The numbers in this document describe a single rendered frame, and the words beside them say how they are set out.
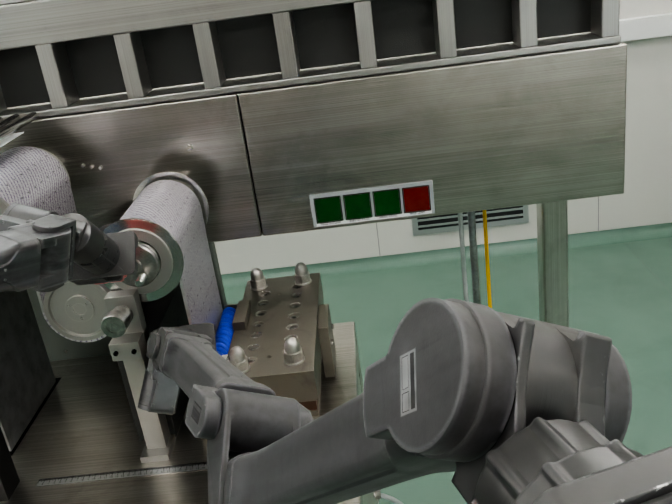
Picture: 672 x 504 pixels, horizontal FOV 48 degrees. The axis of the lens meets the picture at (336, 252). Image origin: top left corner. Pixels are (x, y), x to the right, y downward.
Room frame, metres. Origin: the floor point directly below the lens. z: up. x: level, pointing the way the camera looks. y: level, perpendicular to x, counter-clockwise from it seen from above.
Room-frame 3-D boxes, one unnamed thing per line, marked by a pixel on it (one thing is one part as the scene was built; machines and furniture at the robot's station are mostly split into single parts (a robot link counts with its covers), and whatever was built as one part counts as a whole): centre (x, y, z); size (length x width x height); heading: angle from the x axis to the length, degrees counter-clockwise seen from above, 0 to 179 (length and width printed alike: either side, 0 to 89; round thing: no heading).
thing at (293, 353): (1.14, 0.10, 1.05); 0.04 x 0.04 x 0.04
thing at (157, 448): (1.11, 0.36, 1.05); 0.06 x 0.05 x 0.31; 177
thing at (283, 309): (1.30, 0.13, 1.00); 0.40 x 0.16 x 0.06; 177
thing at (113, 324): (1.07, 0.36, 1.18); 0.04 x 0.02 x 0.04; 87
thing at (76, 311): (1.28, 0.43, 1.17); 0.26 x 0.12 x 0.12; 177
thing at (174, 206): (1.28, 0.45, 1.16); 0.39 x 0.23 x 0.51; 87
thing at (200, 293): (1.26, 0.25, 1.10); 0.23 x 0.01 x 0.18; 177
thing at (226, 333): (1.26, 0.23, 1.03); 0.21 x 0.04 x 0.03; 177
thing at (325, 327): (1.31, 0.04, 0.96); 0.10 x 0.03 x 0.11; 177
